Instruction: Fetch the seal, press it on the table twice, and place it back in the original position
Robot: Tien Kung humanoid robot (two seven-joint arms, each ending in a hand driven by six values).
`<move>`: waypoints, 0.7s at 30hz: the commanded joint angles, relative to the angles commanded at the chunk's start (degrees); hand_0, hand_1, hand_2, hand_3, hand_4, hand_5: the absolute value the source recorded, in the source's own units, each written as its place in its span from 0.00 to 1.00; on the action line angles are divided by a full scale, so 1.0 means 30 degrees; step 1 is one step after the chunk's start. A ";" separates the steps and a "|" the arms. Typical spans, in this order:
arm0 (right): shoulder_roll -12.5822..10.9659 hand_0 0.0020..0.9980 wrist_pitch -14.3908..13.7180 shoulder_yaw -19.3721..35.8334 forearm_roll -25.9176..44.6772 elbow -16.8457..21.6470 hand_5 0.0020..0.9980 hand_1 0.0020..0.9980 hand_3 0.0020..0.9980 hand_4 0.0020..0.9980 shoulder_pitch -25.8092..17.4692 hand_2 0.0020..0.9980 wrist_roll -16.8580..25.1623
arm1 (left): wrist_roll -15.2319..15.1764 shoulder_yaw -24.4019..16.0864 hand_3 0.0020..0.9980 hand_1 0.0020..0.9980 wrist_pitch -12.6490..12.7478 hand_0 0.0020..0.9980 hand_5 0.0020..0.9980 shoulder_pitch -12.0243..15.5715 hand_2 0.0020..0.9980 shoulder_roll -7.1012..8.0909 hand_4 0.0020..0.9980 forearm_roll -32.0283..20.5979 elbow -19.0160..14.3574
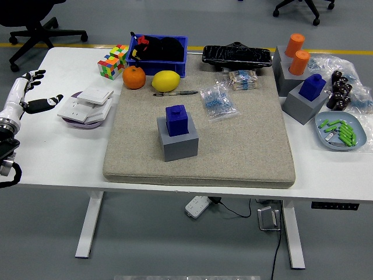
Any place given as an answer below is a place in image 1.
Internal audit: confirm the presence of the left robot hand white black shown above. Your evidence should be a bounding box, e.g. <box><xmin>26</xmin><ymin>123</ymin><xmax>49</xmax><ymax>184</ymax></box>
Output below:
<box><xmin>0</xmin><ymin>69</ymin><xmax>64</xmax><ymax>121</ymax></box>

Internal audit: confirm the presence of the blue square seal stamp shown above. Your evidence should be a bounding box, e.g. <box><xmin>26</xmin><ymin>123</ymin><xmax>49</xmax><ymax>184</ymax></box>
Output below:
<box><xmin>298</xmin><ymin>73</ymin><xmax>326</xmax><ymax>102</ymax></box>
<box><xmin>165</xmin><ymin>104</ymin><xmax>189</xmax><ymax>137</ymax></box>

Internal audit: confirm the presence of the black office chair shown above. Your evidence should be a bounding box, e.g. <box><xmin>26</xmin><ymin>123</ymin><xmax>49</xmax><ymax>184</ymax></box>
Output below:
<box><xmin>0</xmin><ymin>0</ymin><xmax>89</xmax><ymax>73</ymax></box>
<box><xmin>273</xmin><ymin>0</ymin><xmax>336</xmax><ymax>26</ymax></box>

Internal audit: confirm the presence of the large colourful puzzle cube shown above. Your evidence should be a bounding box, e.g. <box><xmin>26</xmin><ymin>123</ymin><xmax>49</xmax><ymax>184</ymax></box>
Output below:
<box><xmin>97</xmin><ymin>55</ymin><xmax>126</xmax><ymax>81</ymax></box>

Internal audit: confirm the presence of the small colourful puzzle cube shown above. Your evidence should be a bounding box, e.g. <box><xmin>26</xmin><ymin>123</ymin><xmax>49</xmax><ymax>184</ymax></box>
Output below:
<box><xmin>110</xmin><ymin>44</ymin><xmax>129</xmax><ymax>67</ymax></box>

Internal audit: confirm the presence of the orange fruit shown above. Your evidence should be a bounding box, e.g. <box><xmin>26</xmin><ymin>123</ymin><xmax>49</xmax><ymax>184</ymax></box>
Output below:
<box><xmin>122</xmin><ymin>65</ymin><xmax>146</xmax><ymax>90</ymax></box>

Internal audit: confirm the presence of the black glove with red patch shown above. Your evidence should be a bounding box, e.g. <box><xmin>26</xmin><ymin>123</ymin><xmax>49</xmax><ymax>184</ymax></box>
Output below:
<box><xmin>129</xmin><ymin>31</ymin><xmax>160</xmax><ymax>62</ymax></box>

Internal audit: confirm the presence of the white table leg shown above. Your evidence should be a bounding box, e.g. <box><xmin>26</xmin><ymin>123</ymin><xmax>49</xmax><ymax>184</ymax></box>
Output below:
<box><xmin>75</xmin><ymin>191</ymin><xmax>105</xmax><ymax>259</ymax></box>
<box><xmin>281</xmin><ymin>201</ymin><xmax>306</xmax><ymax>270</ymax></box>

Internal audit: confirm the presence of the yellow lemon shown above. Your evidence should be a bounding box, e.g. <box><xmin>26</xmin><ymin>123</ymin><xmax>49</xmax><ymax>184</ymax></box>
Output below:
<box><xmin>151</xmin><ymin>70</ymin><xmax>181</xmax><ymax>92</ymax></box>

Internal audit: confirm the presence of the blue plastic bin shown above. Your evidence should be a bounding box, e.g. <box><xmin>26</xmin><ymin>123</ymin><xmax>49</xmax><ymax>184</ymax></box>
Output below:
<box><xmin>125</xmin><ymin>34</ymin><xmax>189</xmax><ymax>79</ymax></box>

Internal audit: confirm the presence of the clear black ballpoint pen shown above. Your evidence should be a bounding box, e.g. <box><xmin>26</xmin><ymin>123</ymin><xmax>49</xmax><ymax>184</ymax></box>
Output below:
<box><xmin>153</xmin><ymin>90</ymin><xmax>199</xmax><ymax>97</ymax></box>

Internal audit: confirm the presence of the black fabric bundle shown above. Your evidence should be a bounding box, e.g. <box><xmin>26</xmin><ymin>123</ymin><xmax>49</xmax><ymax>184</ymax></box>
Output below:
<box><xmin>159</xmin><ymin>37</ymin><xmax>185</xmax><ymax>62</ymax></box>

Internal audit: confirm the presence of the grey square holder block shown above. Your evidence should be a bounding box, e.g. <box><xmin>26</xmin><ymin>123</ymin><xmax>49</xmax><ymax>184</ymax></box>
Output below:
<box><xmin>156</xmin><ymin>112</ymin><xmax>199</xmax><ymax>162</ymax></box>
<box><xmin>281</xmin><ymin>80</ymin><xmax>330</xmax><ymax>125</ymax></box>

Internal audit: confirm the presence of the clear bag of blue resistors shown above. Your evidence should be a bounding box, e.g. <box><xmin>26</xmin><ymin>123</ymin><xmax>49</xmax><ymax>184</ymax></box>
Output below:
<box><xmin>199</xmin><ymin>83</ymin><xmax>242</xmax><ymax>123</ymax></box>

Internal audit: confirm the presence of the white power strip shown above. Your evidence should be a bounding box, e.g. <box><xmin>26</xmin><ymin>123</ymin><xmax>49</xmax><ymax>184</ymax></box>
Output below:
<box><xmin>185</xmin><ymin>195</ymin><xmax>213</xmax><ymax>219</ymax></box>

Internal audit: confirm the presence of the black glossy rearview mirror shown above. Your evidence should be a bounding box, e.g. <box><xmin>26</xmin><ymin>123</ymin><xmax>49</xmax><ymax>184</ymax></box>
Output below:
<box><xmin>202</xmin><ymin>41</ymin><xmax>272</xmax><ymax>71</ymax></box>

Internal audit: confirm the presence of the grey-brown fabric mat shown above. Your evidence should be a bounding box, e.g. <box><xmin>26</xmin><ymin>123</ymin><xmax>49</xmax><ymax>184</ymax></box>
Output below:
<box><xmin>102</xmin><ymin>54</ymin><xmax>297</xmax><ymax>190</ymax></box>

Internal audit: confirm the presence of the taped bundle of resistors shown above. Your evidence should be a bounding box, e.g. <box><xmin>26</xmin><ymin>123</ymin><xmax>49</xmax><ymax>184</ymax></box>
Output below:
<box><xmin>227</xmin><ymin>69</ymin><xmax>259</xmax><ymax>92</ymax></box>

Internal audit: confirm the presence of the grey block with round hole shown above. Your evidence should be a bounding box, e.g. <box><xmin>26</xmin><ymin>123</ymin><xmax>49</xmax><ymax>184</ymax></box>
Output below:
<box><xmin>272</xmin><ymin>45</ymin><xmax>294</xmax><ymax>77</ymax></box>
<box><xmin>275</xmin><ymin>59</ymin><xmax>315</xmax><ymax>97</ymax></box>

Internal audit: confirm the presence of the silver metal stand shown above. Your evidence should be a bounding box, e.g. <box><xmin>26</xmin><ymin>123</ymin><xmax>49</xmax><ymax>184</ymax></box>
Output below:
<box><xmin>256</xmin><ymin>205</ymin><xmax>282</xmax><ymax>232</ymax></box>

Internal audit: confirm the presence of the orange cylinder stamp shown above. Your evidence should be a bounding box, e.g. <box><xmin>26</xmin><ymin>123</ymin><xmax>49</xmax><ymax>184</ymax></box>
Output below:
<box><xmin>284</xmin><ymin>33</ymin><xmax>306</xmax><ymax>58</ymax></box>
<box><xmin>288</xmin><ymin>50</ymin><xmax>311</xmax><ymax>76</ymax></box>

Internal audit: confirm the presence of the blue-grey shallow plate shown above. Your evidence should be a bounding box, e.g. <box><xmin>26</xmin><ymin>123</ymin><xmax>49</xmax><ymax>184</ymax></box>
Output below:
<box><xmin>315</xmin><ymin>111</ymin><xmax>367</xmax><ymax>152</ymax></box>

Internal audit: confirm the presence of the black desk control panel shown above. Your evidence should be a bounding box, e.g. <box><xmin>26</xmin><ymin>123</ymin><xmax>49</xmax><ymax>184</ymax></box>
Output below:
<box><xmin>311</xmin><ymin>201</ymin><xmax>360</xmax><ymax>211</ymax></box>

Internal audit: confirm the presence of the crumpled clear plastic bag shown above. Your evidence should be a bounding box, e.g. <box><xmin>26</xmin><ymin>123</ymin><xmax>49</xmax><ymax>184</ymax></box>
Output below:
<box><xmin>305</xmin><ymin>55</ymin><xmax>373</xmax><ymax>152</ymax></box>

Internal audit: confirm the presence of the clear bag of blue parts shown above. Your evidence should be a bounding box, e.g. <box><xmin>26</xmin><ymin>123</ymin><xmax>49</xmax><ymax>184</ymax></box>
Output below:
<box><xmin>348</xmin><ymin>86</ymin><xmax>373</xmax><ymax>113</ymax></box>

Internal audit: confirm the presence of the white wall socket panel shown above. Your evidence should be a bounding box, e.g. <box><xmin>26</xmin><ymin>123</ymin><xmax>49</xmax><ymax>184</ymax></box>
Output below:
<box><xmin>57</xmin><ymin>96</ymin><xmax>94</xmax><ymax>123</ymax></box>

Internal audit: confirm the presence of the white wall switch panel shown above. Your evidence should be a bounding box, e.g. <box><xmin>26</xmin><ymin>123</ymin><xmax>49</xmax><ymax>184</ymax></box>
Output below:
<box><xmin>76</xmin><ymin>86</ymin><xmax>114</xmax><ymax>105</ymax></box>

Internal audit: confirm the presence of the white blank wall panel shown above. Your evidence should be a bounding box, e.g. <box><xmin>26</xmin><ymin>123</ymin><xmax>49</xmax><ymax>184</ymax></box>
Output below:
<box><xmin>85</xmin><ymin>98</ymin><xmax>114</xmax><ymax>119</ymax></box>

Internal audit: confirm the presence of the black plug with cable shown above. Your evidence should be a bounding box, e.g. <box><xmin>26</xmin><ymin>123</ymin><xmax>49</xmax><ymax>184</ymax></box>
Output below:
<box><xmin>209</xmin><ymin>197</ymin><xmax>252</xmax><ymax>219</ymax></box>

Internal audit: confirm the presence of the black floor cable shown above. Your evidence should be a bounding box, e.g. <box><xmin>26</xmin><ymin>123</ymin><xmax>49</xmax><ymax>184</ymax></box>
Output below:
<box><xmin>269</xmin><ymin>199</ymin><xmax>285</xmax><ymax>280</ymax></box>

